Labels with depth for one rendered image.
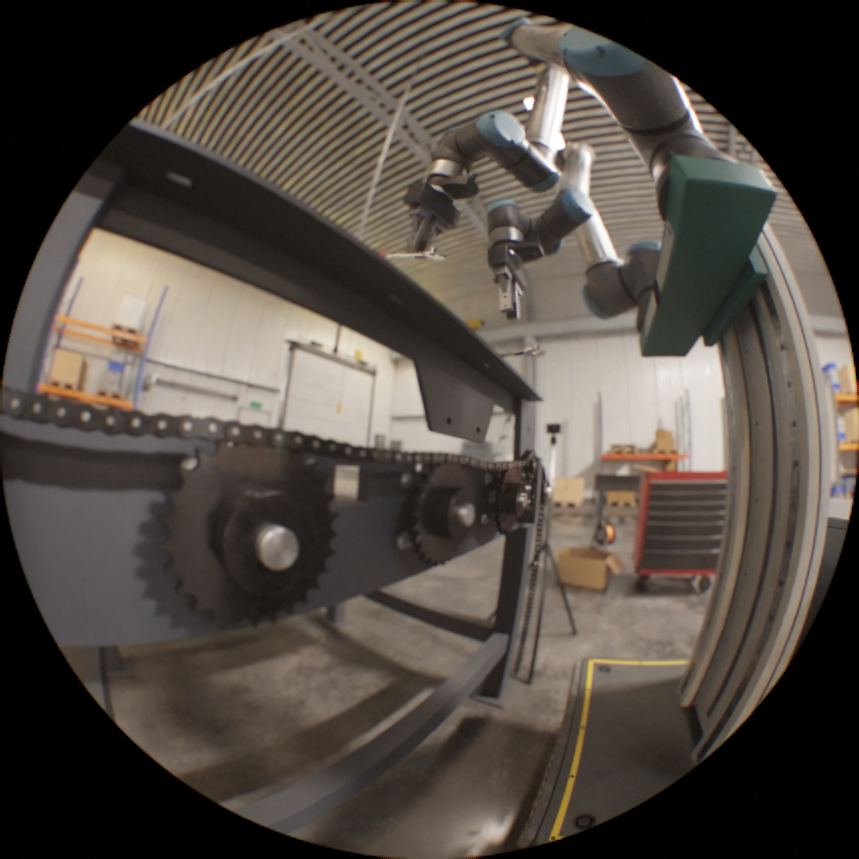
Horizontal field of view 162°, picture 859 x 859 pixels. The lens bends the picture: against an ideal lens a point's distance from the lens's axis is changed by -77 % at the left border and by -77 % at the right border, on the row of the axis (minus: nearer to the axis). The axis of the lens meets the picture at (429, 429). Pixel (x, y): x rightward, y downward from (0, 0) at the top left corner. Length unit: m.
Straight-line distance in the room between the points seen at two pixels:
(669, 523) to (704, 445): 8.58
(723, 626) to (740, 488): 0.33
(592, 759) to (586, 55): 1.19
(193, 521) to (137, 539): 0.07
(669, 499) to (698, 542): 0.43
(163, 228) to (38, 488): 0.25
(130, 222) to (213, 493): 0.27
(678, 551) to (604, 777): 1.99
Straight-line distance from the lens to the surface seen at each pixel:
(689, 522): 2.52
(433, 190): 0.70
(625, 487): 5.43
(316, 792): 0.67
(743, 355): 0.85
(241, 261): 0.37
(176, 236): 0.36
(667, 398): 10.86
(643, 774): 0.80
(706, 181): 0.49
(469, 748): 1.17
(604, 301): 1.05
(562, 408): 10.76
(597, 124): 8.61
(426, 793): 1.05
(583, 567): 2.60
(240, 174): 0.32
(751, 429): 0.81
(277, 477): 0.26
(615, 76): 0.57
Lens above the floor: 0.93
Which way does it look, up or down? 7 degrees up
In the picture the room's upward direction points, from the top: 4 degrees clockwise
